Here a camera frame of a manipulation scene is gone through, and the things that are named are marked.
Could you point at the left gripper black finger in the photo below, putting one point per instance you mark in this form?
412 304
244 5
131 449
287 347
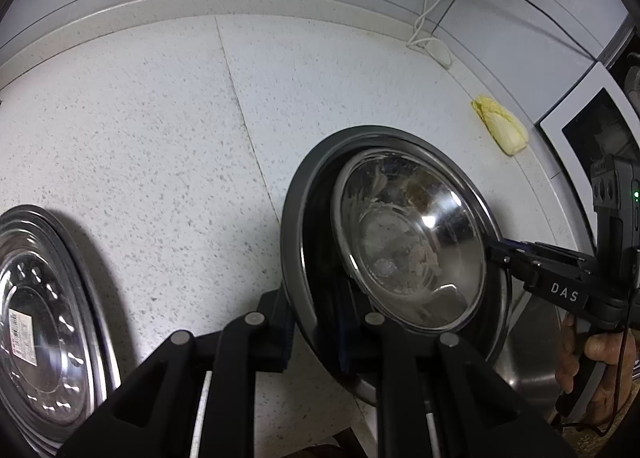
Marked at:
276 334

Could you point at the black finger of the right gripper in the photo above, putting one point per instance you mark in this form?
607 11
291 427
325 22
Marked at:
514 257

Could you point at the medium steel bowl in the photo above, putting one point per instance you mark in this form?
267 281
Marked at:
409 239

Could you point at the large steel bowl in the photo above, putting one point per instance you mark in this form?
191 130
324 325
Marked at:
316 283

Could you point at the large steel plate with label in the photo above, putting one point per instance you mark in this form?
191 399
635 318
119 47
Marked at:
58 362

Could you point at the person's right hand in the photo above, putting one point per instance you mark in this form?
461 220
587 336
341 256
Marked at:
616 385

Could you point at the yellow cloth rag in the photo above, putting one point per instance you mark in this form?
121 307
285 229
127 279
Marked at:
507 130

